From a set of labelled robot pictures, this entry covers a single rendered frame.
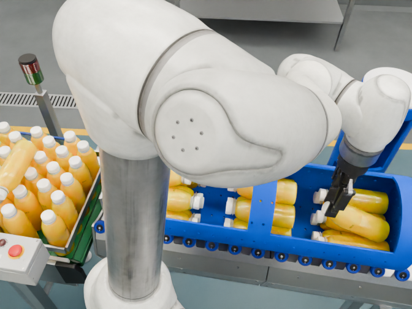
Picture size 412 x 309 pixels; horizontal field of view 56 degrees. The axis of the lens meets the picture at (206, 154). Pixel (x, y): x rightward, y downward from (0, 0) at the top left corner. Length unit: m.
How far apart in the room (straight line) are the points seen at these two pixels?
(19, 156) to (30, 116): 1.96
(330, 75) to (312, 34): 3.32
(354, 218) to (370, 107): 0.42
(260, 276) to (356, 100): 0.74
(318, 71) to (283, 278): 0.76
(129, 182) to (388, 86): 0.54
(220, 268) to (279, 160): 1.05
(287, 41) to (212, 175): 3.71
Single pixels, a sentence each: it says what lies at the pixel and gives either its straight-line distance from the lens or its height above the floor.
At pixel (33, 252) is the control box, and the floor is 1.10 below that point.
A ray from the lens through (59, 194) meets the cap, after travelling 1.29.
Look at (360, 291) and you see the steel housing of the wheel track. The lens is 1.44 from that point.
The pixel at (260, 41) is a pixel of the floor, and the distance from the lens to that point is 3.93.
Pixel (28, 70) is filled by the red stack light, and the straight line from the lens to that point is 1.57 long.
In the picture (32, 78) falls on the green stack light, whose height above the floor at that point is 1.19.
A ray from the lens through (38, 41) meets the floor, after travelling 4.11.
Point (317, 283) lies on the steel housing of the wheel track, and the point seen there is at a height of 0.86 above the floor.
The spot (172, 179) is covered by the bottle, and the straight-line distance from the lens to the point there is 1.17.
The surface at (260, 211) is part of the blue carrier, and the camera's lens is 1.09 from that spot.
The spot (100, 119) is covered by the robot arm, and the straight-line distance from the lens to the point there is 0.44.
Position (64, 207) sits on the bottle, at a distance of 1.30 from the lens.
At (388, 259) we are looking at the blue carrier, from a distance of 1.23.
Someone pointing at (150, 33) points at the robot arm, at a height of 1.90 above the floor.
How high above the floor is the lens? 2.10
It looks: 49 degrees down
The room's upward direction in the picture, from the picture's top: 2 degrees clockwise
